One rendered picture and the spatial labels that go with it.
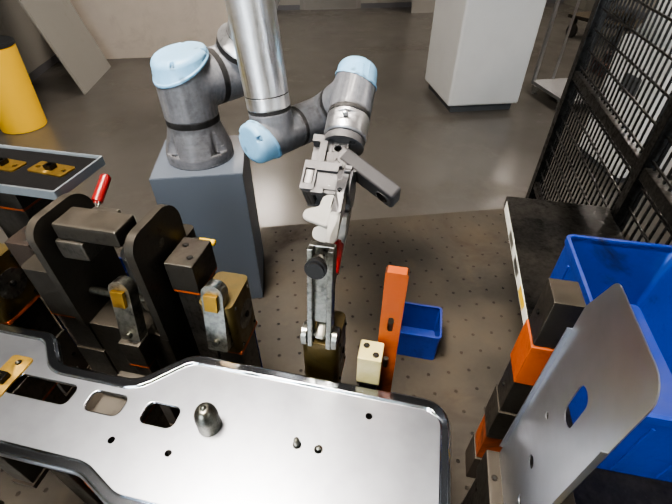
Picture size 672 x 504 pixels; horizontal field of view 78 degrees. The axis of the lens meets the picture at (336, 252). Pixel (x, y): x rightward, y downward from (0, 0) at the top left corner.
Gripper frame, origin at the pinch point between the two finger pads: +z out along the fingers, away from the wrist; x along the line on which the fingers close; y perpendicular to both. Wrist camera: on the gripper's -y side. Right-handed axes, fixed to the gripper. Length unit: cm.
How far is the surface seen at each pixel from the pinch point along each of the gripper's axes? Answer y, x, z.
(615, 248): -42.6, -3.5, -7.8
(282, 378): 4.9, -2.2, 20.4
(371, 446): -9.8, 1.4, 26.6
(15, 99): 322, -196, -148
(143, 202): 166, -178, -66
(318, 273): -0.4, 12.8, 6.7
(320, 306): 0.1, 4.1, 9.5
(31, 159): 65, -4, -12
